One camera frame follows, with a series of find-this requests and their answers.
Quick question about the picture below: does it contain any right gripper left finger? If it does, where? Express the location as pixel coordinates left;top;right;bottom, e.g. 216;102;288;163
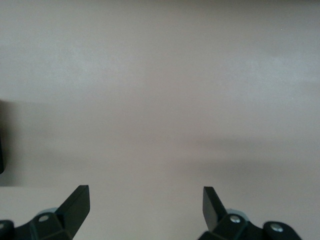
0;184;91;240

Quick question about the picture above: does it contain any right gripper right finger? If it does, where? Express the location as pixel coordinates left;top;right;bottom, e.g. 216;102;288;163
198;186;301;240

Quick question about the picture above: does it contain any black plastic rectangular box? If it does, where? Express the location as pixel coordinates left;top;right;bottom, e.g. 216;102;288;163
0;99;6;175

